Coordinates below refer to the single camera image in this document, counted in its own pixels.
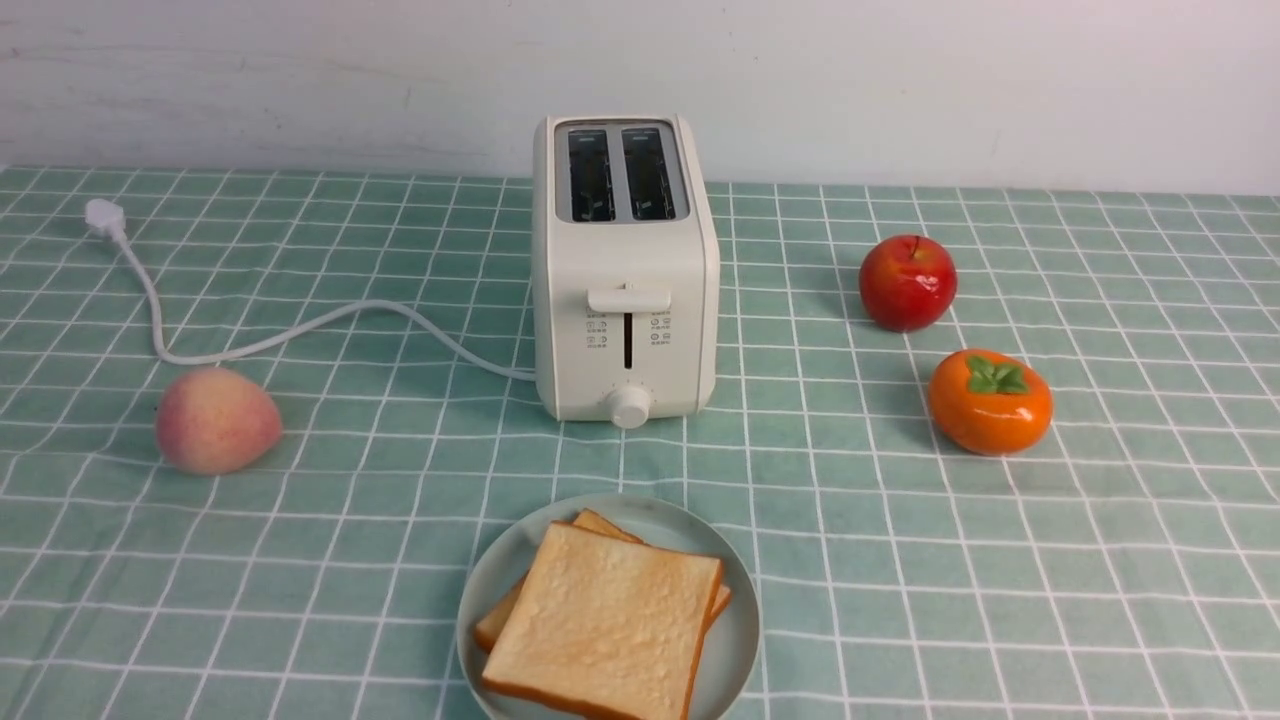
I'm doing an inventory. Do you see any toasted bread slice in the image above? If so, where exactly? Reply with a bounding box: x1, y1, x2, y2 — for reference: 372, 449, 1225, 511
472, 509, 732, 653
481, 521, 724, 719

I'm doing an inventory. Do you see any white two-slot toaster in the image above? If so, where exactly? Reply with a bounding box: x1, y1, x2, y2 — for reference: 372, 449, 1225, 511
530, 115, 721, 429

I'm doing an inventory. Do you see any red apple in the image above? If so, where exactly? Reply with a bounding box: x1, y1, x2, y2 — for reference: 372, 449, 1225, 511
858, 234, 957, 333

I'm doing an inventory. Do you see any pale green round plate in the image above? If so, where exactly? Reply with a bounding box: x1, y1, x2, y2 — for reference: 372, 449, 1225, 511
456, 493, 762, 719

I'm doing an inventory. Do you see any orange persimmon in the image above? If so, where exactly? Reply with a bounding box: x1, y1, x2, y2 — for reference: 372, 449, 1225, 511
925, 348, 1055, 456

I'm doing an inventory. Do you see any pink peach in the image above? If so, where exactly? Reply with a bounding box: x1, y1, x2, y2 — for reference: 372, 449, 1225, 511
155, 366, 283, 477

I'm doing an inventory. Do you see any green checkered tablecloth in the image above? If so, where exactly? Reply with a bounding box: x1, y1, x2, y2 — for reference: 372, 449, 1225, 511
1, 167, 1279, 719

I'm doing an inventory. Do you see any white toaster power cord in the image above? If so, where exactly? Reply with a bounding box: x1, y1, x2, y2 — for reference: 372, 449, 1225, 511
83, 197, 538, 383

